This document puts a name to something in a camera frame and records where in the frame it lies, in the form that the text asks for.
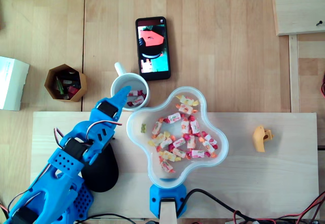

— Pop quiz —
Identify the white ceramic mug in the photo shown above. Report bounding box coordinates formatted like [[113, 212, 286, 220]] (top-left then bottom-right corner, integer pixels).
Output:
[[111, 61, 150, 112]]

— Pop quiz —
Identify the green marker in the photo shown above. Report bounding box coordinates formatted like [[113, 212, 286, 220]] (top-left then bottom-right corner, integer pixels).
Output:
[[55, 76, 65, 95]]

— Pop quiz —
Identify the black smartphone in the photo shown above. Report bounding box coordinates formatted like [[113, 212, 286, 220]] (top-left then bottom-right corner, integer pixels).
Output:
[[135, 16, 172, 82]]

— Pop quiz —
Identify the brown hexagonal pen holder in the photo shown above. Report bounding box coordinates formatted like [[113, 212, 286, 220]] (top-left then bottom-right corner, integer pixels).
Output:
[[44, 63, 88, 103]]

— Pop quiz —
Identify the black zip pouch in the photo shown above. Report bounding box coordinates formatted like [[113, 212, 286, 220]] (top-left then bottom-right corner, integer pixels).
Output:
[[81, 137, 119, 193]]

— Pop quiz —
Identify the white cardboard box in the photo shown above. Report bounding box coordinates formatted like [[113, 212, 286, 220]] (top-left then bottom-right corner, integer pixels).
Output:
[[0, 55, 30, 112]]

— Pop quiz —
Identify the clear flower-shaped bowl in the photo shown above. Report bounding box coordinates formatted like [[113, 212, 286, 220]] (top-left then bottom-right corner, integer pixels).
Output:
[[126, 86, 229, 189]]

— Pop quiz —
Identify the yellow 3D-printed part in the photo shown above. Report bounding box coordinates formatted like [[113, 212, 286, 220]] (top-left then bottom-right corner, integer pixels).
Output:
[[252, 124, 275, 153]]

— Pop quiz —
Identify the large light wooden board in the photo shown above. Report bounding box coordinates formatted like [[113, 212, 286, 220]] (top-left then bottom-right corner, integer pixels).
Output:
[[28, 111, 320, 219]]

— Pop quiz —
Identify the light wooden slat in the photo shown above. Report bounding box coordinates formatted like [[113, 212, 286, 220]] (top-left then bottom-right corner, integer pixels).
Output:
[[288, 35, 301, 113]]

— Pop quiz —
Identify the small light wooden board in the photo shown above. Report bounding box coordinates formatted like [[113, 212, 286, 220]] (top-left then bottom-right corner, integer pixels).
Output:
[[271, 0, 325, 37]]

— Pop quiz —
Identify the thin black cable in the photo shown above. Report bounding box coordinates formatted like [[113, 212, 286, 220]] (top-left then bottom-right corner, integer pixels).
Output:
[[83, 213, 138, 224]]

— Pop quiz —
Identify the blue printed post base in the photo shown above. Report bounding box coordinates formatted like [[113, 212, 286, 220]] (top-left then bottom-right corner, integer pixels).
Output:
[[149, 183, 187, 220]]

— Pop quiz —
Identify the light wooden post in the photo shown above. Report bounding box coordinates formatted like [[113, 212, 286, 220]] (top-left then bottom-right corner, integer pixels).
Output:
[[159, 199, 177, 224]]

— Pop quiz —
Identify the thick black cable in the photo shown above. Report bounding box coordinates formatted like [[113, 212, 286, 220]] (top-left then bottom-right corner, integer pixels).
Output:
[[177, 188, 258, 224]]

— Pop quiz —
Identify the thin red wire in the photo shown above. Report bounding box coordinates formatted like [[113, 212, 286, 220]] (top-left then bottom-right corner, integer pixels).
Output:
[[232, 190, 325, 224]]

